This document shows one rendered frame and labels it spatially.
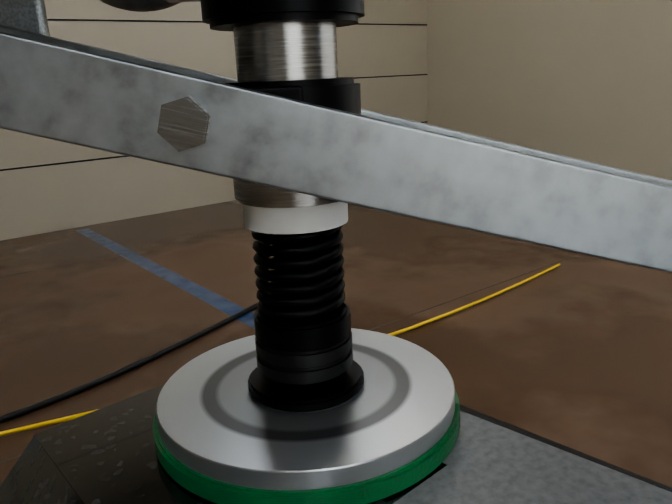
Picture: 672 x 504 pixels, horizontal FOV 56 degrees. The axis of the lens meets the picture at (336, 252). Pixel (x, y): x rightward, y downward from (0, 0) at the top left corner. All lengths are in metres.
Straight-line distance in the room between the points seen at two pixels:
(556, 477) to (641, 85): 5.36
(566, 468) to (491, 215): 0.17
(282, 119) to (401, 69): 6.48
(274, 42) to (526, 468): 0.30
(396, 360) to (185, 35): 5.07
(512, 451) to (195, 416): 0.21
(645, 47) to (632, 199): 5.31
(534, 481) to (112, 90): 0.33
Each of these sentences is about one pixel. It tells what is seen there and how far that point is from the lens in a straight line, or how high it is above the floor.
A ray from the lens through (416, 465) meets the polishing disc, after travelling 0.41.
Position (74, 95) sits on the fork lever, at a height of 1.04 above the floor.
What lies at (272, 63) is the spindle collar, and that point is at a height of 1.05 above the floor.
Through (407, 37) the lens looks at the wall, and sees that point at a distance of 6.90.
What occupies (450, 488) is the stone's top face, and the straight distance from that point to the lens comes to 0.41.
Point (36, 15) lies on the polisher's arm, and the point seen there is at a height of 1.10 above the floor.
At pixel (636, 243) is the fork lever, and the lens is 0.42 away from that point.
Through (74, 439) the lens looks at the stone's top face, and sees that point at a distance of 0.51.
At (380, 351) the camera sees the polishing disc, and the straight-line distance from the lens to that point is 0.51.
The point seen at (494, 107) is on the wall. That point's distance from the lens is 6.51.
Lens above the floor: 1.05
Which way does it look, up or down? 16 degrees down
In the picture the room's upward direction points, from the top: 3 degrees counter-clockwise
